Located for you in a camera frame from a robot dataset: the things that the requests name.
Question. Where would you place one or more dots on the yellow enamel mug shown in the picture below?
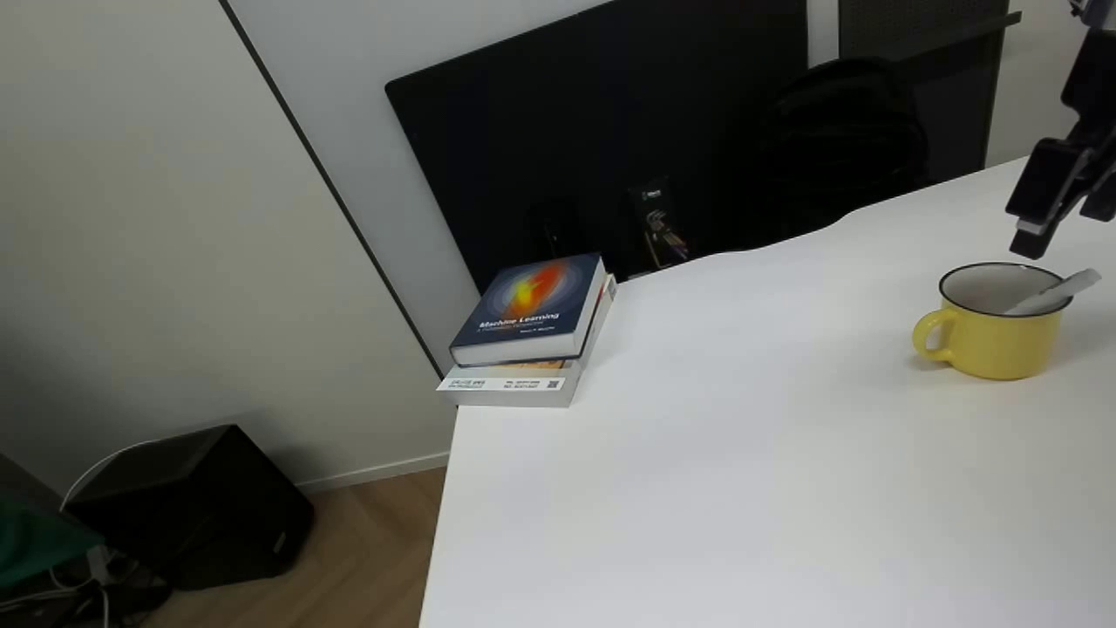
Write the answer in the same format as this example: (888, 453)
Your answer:
(978, 330)

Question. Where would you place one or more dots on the green cloth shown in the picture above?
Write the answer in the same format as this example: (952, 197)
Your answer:
(34, 545)

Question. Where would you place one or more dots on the bunch of keys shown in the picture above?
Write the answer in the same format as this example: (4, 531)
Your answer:
(665, 243)

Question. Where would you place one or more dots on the black box on floor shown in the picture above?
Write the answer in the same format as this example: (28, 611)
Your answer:
(195, 511)

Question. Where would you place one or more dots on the dark blue book with flame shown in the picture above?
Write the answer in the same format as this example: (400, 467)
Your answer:
(532, 311)

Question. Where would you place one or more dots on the black monitor screen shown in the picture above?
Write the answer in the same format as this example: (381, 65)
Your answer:
(546, 145)

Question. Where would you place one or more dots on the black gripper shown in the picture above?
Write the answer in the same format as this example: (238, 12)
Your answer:
(1059, 175)

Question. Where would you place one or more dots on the white book under blue book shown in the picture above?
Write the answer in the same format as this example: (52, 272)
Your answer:
(527, 384)

